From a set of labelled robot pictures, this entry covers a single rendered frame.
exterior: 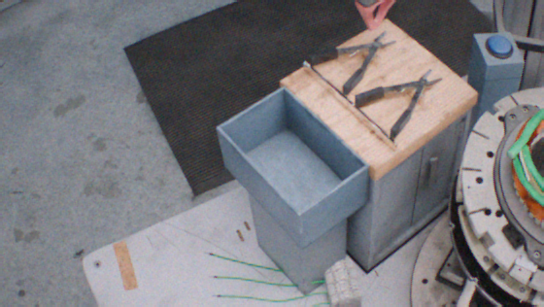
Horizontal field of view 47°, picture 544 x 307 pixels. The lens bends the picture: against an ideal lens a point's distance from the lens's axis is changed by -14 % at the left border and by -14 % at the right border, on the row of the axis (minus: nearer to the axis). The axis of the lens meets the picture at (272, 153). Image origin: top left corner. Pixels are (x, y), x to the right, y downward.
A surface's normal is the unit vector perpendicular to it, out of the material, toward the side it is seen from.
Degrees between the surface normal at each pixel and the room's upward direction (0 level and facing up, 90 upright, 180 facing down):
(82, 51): 0
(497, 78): 90
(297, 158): 0
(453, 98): 0
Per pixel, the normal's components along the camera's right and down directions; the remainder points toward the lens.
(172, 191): -0.08, -0.60
